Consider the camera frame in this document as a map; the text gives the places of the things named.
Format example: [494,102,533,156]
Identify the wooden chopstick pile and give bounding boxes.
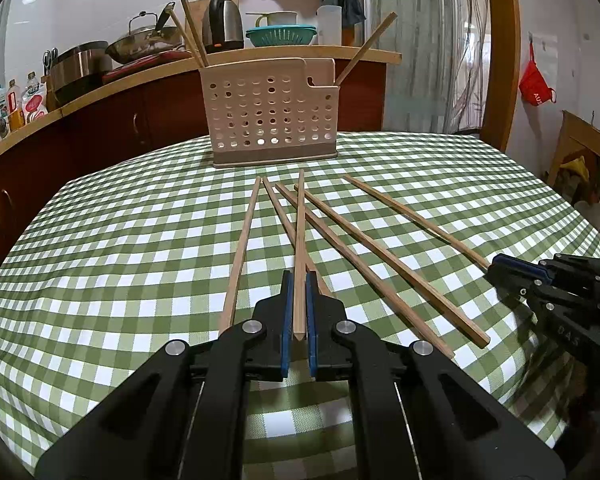
[304,191,491,348]

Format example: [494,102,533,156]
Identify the long crossing wooden chopstick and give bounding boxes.
[275,184,454,359]

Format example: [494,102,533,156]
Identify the wooden kitchen counter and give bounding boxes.
[0,47,402,266]

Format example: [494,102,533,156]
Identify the green checkered tablecloth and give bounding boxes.
[0,132,600,471]

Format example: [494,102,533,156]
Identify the wooden chair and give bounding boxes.
[546,110,600,229]

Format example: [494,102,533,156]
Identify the beige perforated utensil basket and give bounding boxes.
[200,58,339,168]

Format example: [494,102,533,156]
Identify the glass sliding door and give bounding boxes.
[363,0,521,151]

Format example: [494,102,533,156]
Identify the red induction cooker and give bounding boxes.
[102,50,192,84]

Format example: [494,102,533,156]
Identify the teal plastic colander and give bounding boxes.
[246,25,317,47]

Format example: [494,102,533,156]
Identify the steel electric kettle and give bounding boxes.
[202,0,244,53]

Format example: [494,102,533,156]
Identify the translucent plastic jug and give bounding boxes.
[316,4,342,46]

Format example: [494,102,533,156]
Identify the pink white refill pouch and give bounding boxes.
[22,84,48,124]

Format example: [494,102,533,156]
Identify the steel wok with lid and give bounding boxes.
[106,1,183,65]

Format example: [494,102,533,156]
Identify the steel rice cooker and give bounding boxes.
[50,41,112,106]

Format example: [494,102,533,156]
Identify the white mug green handle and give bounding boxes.
[254,11,298,27]

